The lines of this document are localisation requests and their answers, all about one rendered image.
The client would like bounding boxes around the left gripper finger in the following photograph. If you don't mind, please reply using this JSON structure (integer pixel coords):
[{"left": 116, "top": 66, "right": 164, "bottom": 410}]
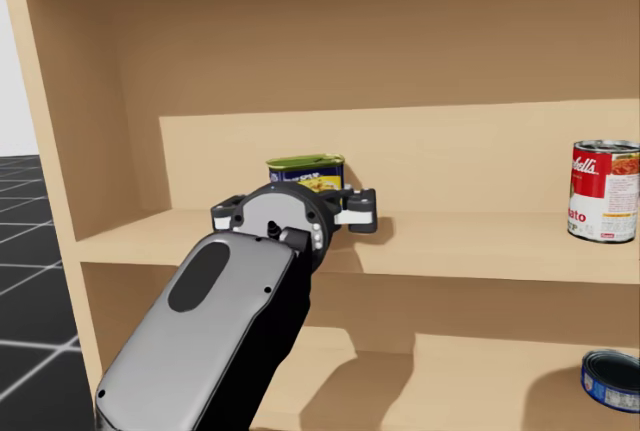
[
  {"left": 209, "top": 193, "right": 247, "bottom": 233},
  {"left": 332, "top": 187, "right": 379, "bottom": 235}
]

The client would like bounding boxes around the pale wooden shelf unit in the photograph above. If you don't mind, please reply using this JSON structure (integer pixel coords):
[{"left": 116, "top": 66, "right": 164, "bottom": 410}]
[{"left": 0, "top": 0, "right": 640, "bottom": 431}]

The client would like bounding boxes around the blue flat can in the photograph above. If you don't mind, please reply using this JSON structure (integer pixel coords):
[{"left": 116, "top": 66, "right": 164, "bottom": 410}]
[{"left": 579, "top": 348, "right": 640, "bottom": 414}]

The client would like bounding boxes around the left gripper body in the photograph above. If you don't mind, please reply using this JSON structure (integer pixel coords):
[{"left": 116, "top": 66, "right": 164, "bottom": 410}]
[{"left": 230, "top": 183, "right": 347, "bottom": 272}]

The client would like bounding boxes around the red and white can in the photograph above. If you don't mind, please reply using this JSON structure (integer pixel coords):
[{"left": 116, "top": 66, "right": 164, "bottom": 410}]
[{"left": 566, "top": 139, "right": 640, "bottom": 244}]

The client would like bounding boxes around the green and blue rectangular can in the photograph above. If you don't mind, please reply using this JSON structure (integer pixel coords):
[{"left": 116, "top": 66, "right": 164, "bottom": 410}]
[{"left": 264, "top": 152, "right": 348, "bottom": 197}]

